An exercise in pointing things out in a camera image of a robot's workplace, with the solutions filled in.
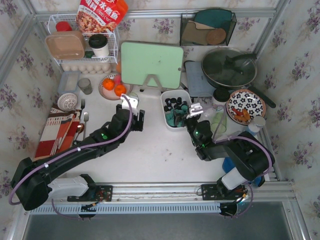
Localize white storage basket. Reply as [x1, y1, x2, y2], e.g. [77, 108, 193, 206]
[160, 89, 192, 132]

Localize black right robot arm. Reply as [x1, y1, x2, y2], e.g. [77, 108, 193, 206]
[173, 113, 275, 201]

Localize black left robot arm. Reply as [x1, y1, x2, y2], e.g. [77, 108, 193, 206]
[10, 105, 145, 211]

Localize white coffee cup black lid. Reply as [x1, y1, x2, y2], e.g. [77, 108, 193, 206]
[88, 34, 110, 57]

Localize green translucent cup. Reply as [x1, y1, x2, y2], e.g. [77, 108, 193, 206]
[129, 92, 139, 100]

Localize grey blue rectangular tray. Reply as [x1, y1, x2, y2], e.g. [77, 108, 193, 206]
[184, 60, 215, 98]

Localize pink fruit plate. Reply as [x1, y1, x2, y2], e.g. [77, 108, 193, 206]
[98, 73, 133, 101]

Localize green cup right side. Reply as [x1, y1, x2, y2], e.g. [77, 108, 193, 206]
[210, 112, 227, 134]

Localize floral patterned plate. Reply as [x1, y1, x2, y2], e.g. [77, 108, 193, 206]
[225, 89, 266, 126]

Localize green cutting board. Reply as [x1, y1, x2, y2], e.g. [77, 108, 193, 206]
[120, 41, 184, 89]

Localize grey glass cup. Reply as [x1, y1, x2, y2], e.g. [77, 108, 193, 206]
[77, 78, 93, 95]

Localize black frying pan with lid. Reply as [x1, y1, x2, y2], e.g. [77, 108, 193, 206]
[201, 47, 276, 109]

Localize white round strainer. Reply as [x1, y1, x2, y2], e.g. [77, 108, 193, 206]
[57, 92, 78, 112]

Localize white bottle blue label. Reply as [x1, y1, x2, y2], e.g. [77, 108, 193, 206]
[246, 116, 266, 136]

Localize egg carton tray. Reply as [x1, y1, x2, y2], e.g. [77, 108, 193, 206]
[61, 62, 116, 75]

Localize striped red cloth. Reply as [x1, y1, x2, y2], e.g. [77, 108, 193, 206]
[34, 104, 81, 161]

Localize clear lidded container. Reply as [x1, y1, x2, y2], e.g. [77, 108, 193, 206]
[57, 71, 81, 95]

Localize round cork coaster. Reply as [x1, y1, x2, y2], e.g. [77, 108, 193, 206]
[205, 28, 227, 45]

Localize black mesh organizer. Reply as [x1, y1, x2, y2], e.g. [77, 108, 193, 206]
[179, 8, 237, 46]

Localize brown square container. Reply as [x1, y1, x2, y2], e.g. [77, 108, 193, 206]
[45, 30, 86, 60]

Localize red snack bag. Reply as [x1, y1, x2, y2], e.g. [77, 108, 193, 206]
[75, 0, 129, 33]

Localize red jar lid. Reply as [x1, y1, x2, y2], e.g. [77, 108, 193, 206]
[55, 21, 73, 32]

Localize white wire rack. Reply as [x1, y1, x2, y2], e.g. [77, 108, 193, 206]
[48, 14, 119, 66]

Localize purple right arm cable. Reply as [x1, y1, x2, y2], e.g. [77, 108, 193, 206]
[197, 104, 276, 220]

